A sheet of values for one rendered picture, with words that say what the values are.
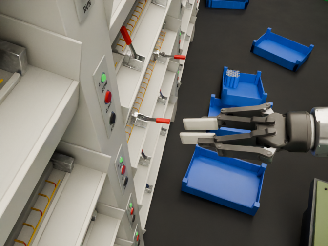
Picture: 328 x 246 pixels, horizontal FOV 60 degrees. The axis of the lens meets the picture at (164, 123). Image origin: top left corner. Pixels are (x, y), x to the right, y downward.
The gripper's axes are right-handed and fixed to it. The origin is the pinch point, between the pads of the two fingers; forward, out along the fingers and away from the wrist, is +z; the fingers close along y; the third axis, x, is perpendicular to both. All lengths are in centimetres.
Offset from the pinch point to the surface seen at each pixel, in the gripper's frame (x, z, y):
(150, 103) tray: 7.8, 17.0, -16.5
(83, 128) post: -20.0, 9.7, 16.3
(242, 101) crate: 53, -4, -63
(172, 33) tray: 8, 18, -52
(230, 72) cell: 56, 3, -88
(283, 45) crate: 71, -27, -131
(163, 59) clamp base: 6.4, 17.0, -34.7
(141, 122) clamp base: 6.0, 16.8, -7.9
